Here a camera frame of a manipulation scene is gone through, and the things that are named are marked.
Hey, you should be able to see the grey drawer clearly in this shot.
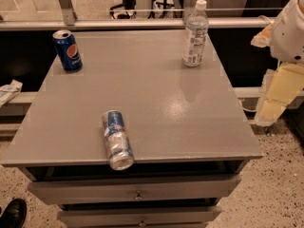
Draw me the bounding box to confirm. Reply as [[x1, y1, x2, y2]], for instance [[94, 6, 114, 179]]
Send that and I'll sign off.
[[28, 175, 241, 204], [58, 206, 221, 227]]

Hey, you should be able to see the lower grey drawer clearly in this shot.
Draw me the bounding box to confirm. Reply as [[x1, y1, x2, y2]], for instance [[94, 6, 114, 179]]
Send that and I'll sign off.
[[58, 206, 221, 227]]

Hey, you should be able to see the blue pepsi can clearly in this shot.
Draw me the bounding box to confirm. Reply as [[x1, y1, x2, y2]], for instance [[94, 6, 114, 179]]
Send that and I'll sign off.
[[52, 29, 83, 72]]

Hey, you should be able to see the white crumpled packet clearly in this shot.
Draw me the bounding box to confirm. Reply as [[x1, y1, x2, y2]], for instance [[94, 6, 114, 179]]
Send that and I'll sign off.
[[0, 80, 23, 107]]

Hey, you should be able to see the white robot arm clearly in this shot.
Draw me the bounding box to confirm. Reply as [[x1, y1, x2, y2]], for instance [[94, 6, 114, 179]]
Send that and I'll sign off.
[[251, 0, 304, 126]]

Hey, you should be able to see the clear plastic water bottle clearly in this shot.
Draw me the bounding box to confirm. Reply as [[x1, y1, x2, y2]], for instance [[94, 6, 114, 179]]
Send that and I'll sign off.
[[182, 0, 209, 67]]

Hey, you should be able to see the upper grey drawer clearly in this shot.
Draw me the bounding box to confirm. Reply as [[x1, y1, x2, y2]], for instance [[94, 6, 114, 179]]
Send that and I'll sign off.
[[28, 175, 241, 204]]

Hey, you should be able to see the black office chair base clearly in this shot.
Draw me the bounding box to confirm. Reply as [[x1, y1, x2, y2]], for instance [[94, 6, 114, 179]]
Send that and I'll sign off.
[[109, 0, 136, 19]]

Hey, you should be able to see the white cable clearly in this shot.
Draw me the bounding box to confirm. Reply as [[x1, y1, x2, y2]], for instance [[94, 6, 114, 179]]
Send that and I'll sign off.
[[238, 99, 258, 114]]

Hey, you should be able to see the blue silver red bull can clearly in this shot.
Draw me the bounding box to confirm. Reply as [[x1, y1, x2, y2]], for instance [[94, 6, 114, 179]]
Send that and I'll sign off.
[[102, 110, 134, 171]]

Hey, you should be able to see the grey metal rail frame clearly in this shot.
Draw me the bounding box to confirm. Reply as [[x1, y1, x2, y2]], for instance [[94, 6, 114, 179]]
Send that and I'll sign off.
[[0, 0, 269, 30]]

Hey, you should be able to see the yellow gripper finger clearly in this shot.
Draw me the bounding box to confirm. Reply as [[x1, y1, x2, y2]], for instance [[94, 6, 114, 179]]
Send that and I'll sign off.
[[251, 24, 273, 48], [255, 62, 304, 126]]

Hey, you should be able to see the black shoe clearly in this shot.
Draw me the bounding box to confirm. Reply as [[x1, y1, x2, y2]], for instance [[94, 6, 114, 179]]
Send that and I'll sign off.
[[0, 199, 28, 228]]

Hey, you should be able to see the grey drawer cabinet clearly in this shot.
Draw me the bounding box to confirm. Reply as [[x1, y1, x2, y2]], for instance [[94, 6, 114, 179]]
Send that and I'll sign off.
[[2, 30, 261, 228]]

